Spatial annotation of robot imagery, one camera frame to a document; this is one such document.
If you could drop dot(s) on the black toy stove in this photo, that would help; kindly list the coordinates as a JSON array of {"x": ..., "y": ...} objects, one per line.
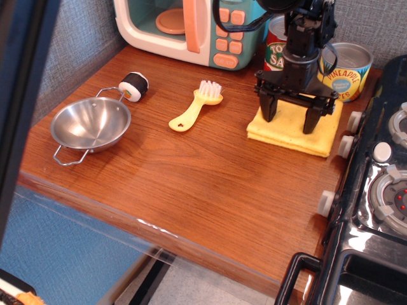
[{"x": 364, "y": 245}]

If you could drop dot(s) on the teal toy microwave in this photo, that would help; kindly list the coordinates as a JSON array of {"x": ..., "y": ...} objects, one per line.
[{"x": 187, "y": 31}]

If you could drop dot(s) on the toy sushi roll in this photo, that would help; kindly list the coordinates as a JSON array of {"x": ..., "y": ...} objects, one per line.
[{"x": 134, "y": 85}]

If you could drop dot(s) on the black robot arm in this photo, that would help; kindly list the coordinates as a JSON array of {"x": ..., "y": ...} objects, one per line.
[{"x": 309, "y": 27}]

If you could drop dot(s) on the yellow towel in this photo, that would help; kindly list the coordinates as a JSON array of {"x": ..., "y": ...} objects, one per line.
[{"x": 286, "y": 129}]

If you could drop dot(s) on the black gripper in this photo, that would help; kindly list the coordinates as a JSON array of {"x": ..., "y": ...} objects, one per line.
[{"x": 298, "y": 84}]

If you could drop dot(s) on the pineapple slices can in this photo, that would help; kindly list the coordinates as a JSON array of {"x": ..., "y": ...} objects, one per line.
[{"x": 345, "y": 70}]

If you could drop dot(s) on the orange cloth item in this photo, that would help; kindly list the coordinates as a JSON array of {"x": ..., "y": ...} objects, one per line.
[{"x": 28, "y": 298}]

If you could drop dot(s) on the yellow dish brush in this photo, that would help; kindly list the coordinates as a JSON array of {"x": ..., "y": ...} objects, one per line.
[{"x": 208, "y": 93}]

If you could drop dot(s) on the small steel bowl with handles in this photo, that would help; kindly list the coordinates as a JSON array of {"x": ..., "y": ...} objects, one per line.
[{"x": 90, "y": 125}]

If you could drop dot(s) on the tomato sauce can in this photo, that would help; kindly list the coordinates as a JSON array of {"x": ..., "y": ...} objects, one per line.
[{"x": 275, "y": 43}]

